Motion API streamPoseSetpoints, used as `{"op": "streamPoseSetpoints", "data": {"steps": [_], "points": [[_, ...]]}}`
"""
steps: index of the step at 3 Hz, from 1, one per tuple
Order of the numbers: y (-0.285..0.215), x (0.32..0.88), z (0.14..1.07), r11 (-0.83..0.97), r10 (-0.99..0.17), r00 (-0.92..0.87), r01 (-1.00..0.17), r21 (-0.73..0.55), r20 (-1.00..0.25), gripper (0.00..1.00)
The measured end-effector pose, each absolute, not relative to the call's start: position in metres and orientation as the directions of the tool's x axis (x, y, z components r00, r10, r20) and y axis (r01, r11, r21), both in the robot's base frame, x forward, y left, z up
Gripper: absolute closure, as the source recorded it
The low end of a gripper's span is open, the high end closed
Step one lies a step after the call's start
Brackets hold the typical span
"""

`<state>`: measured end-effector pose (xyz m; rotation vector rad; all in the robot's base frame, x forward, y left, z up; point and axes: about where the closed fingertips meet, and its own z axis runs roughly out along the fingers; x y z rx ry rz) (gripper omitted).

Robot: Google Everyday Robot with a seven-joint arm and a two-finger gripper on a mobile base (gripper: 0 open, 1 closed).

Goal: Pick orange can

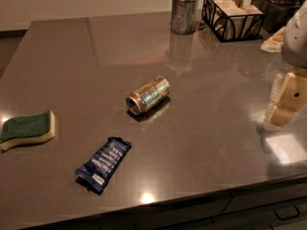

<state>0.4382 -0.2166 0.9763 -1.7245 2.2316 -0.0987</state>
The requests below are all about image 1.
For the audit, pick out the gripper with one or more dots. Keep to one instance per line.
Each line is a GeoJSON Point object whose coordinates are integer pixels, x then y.
{"type": "Point", "coordinates": [296, 40]}

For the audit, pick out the orange soda can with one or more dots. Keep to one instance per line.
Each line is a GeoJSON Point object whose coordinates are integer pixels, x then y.
{"type": "Point", "coordinates": [148, 95]}

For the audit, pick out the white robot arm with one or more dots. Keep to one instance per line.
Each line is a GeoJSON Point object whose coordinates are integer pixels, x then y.
{"type": "Point", "coordinates": [294, 44]}

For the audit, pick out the paper packets pile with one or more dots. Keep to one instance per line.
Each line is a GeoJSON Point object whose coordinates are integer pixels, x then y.
{"type": "Point", "coordinates": [274, 43]}

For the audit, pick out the dark container with nuts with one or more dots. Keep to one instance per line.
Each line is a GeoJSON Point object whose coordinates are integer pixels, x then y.
{"type": "Point", "coordinates": [277, 12]}

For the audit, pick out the metal cup with stirrers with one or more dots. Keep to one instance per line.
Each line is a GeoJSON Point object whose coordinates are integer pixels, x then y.
{"type": "Point", "coordinates": [183, 17]}

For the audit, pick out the blue snack bar wrapper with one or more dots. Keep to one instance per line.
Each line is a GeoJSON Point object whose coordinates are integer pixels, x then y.
{"type": "Point", "coordinates": [98, 170]}

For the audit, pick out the green and yellow sponge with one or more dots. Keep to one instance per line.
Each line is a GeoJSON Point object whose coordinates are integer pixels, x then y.
{"type": "Point", "coordinates": [28, 130]}

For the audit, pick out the black wire napkin holder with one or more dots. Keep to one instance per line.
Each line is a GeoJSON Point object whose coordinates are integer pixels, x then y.
{"type": "Point", "coordinates": [230, 20]}

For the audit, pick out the cabinet drawer with handle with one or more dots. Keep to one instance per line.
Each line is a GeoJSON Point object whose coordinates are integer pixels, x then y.
{"type": "Point", "coordinates": [266, 204]}

